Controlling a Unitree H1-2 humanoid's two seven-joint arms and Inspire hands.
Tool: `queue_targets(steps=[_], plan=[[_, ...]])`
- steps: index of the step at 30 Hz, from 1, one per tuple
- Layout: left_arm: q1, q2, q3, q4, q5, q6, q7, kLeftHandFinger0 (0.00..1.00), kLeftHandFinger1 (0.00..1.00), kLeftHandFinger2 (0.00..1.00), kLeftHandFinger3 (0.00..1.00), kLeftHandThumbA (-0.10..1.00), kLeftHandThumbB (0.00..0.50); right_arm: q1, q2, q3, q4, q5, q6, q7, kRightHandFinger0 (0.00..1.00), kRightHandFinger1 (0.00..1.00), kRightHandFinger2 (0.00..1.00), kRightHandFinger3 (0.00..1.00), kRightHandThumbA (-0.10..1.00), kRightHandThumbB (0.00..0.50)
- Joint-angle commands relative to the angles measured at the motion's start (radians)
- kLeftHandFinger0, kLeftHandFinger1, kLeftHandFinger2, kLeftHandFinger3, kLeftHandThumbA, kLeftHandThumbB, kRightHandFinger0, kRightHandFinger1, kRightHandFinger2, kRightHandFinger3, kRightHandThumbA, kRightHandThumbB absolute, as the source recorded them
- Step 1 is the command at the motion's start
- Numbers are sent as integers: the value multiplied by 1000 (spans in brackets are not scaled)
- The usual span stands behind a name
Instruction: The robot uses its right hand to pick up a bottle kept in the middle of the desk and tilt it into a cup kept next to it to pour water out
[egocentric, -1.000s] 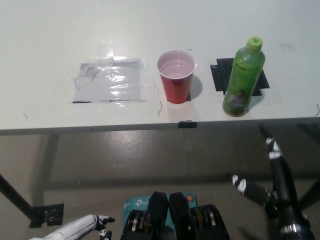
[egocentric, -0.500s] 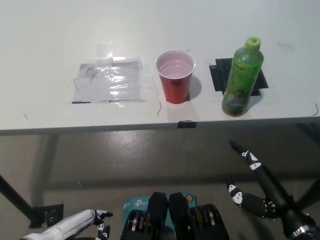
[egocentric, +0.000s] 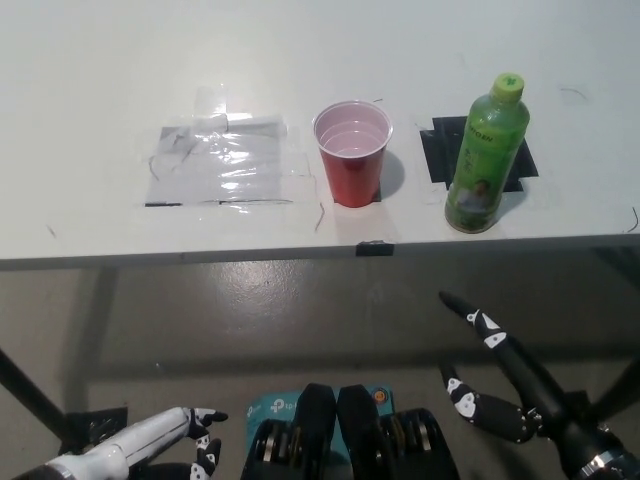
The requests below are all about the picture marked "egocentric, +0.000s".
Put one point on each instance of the red plastic cup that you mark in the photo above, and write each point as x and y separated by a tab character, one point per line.
352	175

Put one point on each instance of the teal tp-link box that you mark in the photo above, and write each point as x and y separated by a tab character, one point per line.
270	407

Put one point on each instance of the small black tape strip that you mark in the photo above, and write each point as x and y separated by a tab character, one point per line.
374	248

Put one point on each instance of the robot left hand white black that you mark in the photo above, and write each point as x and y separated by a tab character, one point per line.
130	442

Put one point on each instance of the black table leg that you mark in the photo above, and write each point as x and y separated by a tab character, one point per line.
27	387

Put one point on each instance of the green tea plastic bottle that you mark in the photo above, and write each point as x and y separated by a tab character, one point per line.
480	165

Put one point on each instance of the black tape square patch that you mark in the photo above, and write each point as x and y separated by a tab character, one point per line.
442	150

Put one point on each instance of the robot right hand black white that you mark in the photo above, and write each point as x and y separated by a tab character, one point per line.
525	385

